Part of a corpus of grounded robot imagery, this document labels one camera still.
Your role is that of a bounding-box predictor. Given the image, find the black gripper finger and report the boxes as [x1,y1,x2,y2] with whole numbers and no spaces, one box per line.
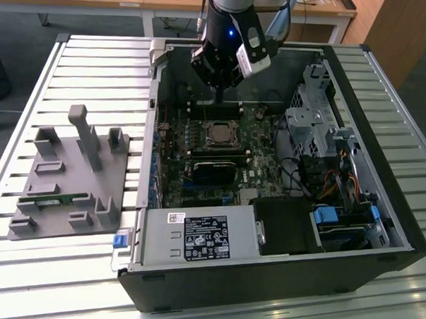
[188,46,224,104]
[219,56,248,105]

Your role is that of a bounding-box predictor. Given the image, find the black RAM slot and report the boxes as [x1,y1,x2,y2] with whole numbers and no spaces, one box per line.
[188,109,245,117]
[189,100,245,109]
[190,153,252,160]
[188,113,244,121]
[190,150,252,157]
[189,156,252,164]
[189,104,245,113]
[190,148,252,155]

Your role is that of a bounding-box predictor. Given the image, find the metal CPU socket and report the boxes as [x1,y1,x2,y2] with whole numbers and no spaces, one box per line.
[202,118,246,150]

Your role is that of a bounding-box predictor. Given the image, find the metal disk bay cage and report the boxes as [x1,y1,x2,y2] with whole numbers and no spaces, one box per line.
[282,61,366,162]

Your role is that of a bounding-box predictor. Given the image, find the green motherboard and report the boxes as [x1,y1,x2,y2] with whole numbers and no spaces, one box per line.
[153,100,290,215]

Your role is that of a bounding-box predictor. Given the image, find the black graphics card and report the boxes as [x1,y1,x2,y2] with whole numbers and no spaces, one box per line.
[190,159,237,185]

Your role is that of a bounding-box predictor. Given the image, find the silver chipset heat sink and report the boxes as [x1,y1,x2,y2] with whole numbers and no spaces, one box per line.
[239,188,261,207]

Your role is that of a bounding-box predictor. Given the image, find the blue disk carrier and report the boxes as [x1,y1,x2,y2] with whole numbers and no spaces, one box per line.
[311,205,341,229]

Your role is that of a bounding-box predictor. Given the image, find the wooden cabinet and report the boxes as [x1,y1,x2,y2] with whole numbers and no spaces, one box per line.
[339,0,426,90]

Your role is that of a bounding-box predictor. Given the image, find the grey parts rack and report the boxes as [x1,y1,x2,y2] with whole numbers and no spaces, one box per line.
[6,101,134,247]

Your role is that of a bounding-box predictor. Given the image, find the silver power supply with label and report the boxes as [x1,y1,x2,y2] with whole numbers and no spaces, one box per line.
[129,200,268,275]

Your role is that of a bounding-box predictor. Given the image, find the green RAM stick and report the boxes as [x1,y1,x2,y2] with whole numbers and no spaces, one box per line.
[18,190,90,210]

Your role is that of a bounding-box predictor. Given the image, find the blue case latch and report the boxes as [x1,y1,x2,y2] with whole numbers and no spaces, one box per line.
[112,234,130,251]

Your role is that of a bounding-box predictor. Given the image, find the black open PC case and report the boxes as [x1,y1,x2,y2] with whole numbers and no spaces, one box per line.
[115,35,426,319]

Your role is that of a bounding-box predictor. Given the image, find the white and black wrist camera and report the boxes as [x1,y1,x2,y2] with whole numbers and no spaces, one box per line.
[233,11,275,80]

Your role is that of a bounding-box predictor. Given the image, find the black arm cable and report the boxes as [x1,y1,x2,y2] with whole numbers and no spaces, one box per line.
[259,0,293,51]

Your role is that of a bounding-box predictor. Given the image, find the orange and yellow wires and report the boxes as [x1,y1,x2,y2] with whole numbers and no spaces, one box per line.
[315,169,362,202]

